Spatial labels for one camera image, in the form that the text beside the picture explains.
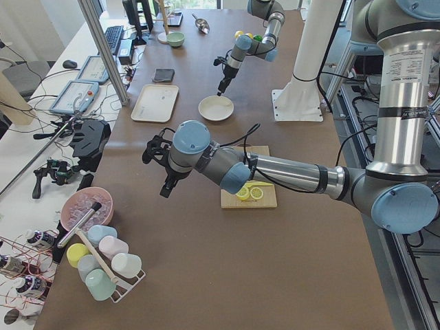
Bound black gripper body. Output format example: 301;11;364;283
142;134;190;189
213;56;240;90

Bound cream round plate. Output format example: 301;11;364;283
198;96;234;122

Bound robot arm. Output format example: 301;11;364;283
140;10;354;233
213;0;285;96

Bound cream rabbit tray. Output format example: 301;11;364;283
131;84;179;123

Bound upper whole lemon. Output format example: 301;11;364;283
234;30;245;39

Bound green lime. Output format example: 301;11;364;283
253;34;263;42

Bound metal scoop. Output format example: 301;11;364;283
192;13;210;34

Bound grey folded cloth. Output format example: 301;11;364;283
153;68;175;83

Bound bamboo cutting board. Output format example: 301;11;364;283
220;145;278;210

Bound green bowl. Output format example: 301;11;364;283
166;32;186;47

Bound lower lemon slice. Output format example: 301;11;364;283
235;186;250;201

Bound lemon slice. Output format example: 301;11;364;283
249;186;264;200
235;186;250;201

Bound metal rod black tip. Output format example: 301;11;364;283
57;202;102;249

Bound wooden stand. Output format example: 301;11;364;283
155;0;170;44

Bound yellow plastic knife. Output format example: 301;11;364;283
245;181;273;188

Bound pink cup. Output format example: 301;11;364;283
98;235;129;260

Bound blue cup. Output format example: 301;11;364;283
87;225;118;248

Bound pink bowl with ice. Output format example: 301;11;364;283
60;187;114;232

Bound upper lemon slice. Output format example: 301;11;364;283
249;186;264;200

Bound white cup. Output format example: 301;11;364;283
111;253;142;278

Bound blue teach pendant near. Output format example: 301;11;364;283
49;80;99;115

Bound blue teach pendant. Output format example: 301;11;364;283
76;56;109;85
49;80;99;115

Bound blue teach pendant far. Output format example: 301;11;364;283
76;56;109;85

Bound white cup rack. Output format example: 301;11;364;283
110;269;146;303

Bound grey cup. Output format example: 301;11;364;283
77;254;101;282

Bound yellow cup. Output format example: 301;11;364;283
67;243;90;268

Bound green cup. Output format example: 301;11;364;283
85;269;116;301

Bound black computer mouse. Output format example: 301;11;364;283
63;60;78;69

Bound black keyboard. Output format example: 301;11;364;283
104;25;124;55

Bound tea bottle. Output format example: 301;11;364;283
25;230;55;251

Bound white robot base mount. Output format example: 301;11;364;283
272;0;344;122

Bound aluminium frame post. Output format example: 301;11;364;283
78;0;129;106

